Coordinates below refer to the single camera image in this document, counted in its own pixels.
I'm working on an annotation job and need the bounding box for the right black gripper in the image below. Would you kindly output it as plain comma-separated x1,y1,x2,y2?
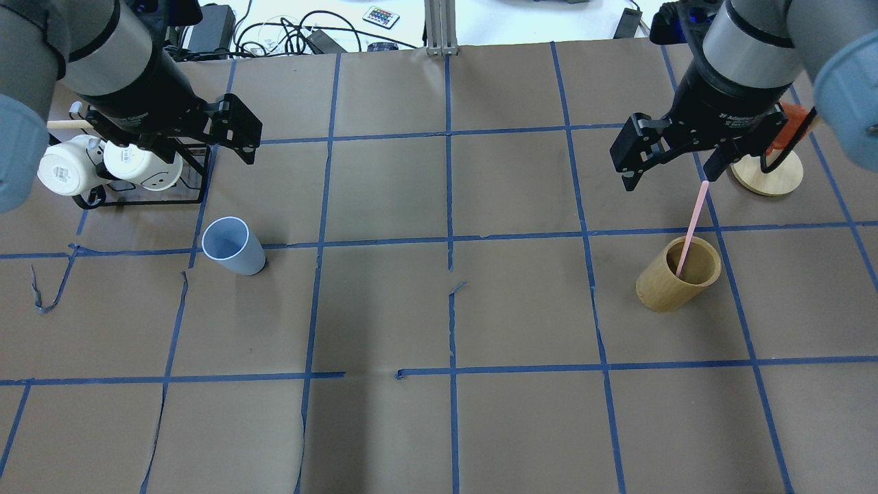
610,65,788,192

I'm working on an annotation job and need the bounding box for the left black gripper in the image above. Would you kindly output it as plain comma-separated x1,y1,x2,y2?
74,49,263,165

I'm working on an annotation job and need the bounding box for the pink chopstick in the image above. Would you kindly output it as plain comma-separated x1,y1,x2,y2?
675,180,711,279

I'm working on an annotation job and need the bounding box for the light blue plastic cup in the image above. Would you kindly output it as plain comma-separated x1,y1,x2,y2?
201,216,267,276

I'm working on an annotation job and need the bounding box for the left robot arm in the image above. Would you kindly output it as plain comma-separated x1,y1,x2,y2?
2,1,263,212

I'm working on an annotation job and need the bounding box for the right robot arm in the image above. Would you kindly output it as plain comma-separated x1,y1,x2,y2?
610,1,877,191

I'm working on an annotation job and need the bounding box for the white mug inner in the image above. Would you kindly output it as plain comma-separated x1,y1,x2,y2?
103,141,184,191

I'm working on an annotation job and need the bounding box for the white mug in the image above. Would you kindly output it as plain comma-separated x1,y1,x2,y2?
37,134,109,197
103,141,184,191

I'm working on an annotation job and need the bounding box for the black power adapter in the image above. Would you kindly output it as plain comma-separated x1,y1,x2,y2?
185,4,235,53

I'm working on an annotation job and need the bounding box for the round wooden coaster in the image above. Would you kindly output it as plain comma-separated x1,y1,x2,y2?
730,151,804,197

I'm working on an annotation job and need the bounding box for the orange lid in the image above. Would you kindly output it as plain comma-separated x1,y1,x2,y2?
765,100,820,158

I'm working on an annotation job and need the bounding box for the white mug outer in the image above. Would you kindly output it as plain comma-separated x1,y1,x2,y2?
37,134,109,197

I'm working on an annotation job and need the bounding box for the bamboo cylinder holder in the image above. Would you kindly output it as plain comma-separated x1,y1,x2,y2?
634,237,722,313

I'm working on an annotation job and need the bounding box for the wooden rack dowel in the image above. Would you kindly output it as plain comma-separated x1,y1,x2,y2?
46,119,93,130

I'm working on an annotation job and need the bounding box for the remote control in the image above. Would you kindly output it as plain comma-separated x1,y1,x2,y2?
361,6,401,30

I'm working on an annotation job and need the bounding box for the black wire mug rack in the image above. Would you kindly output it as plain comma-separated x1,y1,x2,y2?
68,102,211,210

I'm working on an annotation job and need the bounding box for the black cable bundle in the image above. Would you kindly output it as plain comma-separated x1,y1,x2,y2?
233,10,419,57

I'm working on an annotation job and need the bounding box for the aluminium frame post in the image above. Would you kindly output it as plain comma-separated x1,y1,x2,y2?
424,0,459,57

